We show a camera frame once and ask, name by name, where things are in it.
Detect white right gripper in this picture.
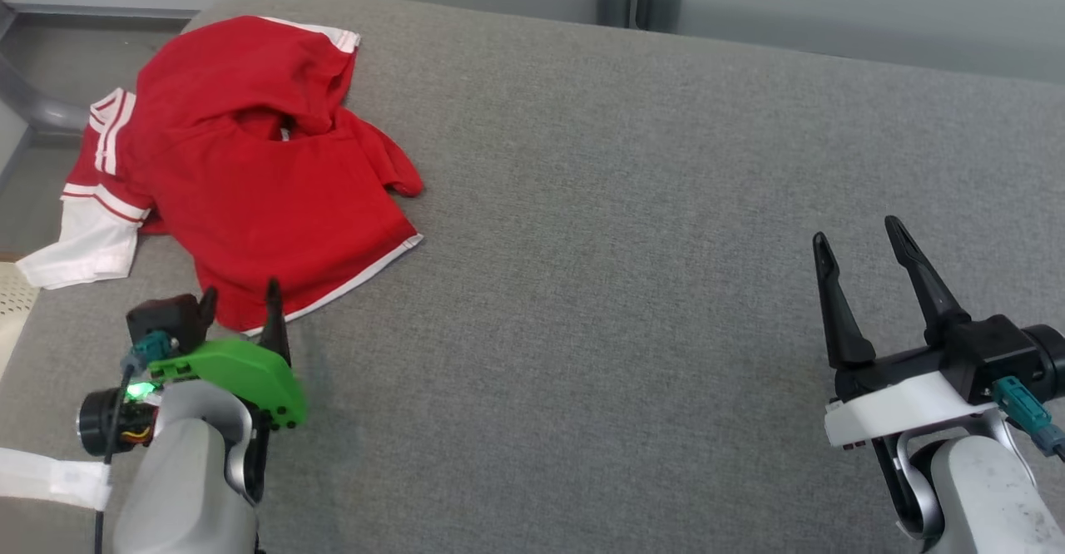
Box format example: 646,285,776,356
813,215,999,538

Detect red shirt white sleeves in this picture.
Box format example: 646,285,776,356
15,15,425,337

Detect teal connector arm cable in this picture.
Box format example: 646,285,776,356
993,375,1065,459
93,331,173,554

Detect grey metal frame tube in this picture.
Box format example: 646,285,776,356
0,53,91,135

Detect teal connector left arm cable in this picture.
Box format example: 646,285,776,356
93,331,173,554

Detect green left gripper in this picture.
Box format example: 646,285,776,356
77,279,307,505

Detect beige perforated basket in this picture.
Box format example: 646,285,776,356
0,261,41,376

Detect teal connector right arm cable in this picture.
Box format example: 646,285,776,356
993,375,1065,459

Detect white tape on cable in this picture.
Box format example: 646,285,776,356
0,446,113,512

